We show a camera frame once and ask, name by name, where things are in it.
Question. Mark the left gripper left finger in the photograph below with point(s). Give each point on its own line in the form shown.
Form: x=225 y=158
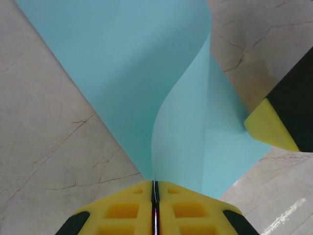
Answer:
x=122 y=215

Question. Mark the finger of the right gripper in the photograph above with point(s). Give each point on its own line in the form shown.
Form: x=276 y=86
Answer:
x=288 y=112

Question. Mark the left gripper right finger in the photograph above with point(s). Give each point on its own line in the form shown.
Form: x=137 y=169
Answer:
x=190 y=215

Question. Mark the teal cloth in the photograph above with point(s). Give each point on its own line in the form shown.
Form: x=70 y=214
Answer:
x=122 y=73

